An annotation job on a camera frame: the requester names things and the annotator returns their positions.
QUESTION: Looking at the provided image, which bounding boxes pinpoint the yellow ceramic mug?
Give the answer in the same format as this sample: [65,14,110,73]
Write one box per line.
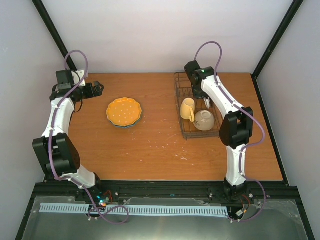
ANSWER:
[180,98,196,123]

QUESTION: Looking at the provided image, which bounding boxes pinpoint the dark wire dish rack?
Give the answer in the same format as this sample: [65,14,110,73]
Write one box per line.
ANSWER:
[173,72,223,140]

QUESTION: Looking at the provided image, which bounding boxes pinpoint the white floral bowl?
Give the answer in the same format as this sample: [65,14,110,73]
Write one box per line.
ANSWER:
[193,110,215,131]

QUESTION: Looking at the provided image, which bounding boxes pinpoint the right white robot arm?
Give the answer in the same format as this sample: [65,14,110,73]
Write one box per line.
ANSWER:
[184,60,253,202]

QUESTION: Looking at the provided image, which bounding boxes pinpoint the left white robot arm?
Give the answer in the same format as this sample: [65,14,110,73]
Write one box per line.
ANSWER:
[32,70,104,202]

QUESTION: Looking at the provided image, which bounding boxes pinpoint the yellow dotted scalloped plate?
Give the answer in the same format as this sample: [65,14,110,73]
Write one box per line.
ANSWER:
[106,97,143,121]

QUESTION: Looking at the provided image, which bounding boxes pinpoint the teal scalloped plate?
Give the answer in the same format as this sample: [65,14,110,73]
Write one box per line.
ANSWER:
[108,113,143,129]

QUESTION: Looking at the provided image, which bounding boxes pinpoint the left controller board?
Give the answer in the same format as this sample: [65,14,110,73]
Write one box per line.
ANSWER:
[96,190,113,207]

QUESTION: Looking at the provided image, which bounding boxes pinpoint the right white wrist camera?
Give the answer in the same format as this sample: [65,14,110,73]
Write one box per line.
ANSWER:
[203,97,211,109]

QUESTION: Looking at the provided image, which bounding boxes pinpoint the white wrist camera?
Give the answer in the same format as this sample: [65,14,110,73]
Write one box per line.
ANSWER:
[203,97,211,109]
[71,69,88,87]

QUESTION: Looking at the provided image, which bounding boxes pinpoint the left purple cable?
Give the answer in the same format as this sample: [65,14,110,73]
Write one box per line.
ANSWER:
[48,49,130,225]

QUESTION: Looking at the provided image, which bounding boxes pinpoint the purple cable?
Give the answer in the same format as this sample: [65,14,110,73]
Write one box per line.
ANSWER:
[194,41,267,223]
[48,49,130,225]

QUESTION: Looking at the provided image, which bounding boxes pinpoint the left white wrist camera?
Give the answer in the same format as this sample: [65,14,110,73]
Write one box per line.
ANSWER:
[71,69,88,87]

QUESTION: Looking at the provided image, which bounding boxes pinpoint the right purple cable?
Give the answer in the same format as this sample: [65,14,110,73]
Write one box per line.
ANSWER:
[194,41,267,223]

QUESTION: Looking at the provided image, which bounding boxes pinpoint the left black frame post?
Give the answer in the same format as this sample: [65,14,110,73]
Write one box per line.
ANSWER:
[31,0,69,58]

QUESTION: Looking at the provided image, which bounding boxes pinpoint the black frame post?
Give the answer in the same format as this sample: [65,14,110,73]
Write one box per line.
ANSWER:
[31,0,69,58]
[251,0,305,77]

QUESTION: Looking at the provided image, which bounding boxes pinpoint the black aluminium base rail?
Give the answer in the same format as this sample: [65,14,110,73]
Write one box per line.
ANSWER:
[34,179,300,208]

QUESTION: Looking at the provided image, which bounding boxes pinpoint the right connector wires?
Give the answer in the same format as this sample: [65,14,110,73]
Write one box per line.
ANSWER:
[234,194,253,218]

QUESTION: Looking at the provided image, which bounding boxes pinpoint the light blue cable duct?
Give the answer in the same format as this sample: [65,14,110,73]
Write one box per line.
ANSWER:
[39,203,228,218]

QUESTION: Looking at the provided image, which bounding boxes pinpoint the right black frame post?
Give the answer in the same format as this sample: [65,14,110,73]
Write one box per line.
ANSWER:
[251,0,305,77]

